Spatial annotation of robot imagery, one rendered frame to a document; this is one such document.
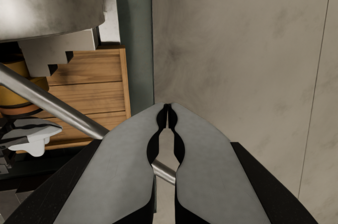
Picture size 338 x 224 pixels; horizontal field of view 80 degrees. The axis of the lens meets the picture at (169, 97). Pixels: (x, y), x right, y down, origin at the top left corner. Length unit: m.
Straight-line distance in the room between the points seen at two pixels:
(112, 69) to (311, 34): 1.78
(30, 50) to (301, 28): 1.89
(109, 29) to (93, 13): 0.28
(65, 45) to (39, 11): 0.11
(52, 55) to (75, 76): 0.25
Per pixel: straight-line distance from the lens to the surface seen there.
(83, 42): 0.35
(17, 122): 0.50
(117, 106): 0.64
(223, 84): 1.78
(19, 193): 0.70
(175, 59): 1.55
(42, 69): 0.38
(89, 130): 0.17
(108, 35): 0.58
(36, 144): 0.47
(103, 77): 0.60
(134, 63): 0.95
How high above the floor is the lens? 1.44
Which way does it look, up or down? 60 degrees down
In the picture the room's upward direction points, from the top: 156 degrees clockwise
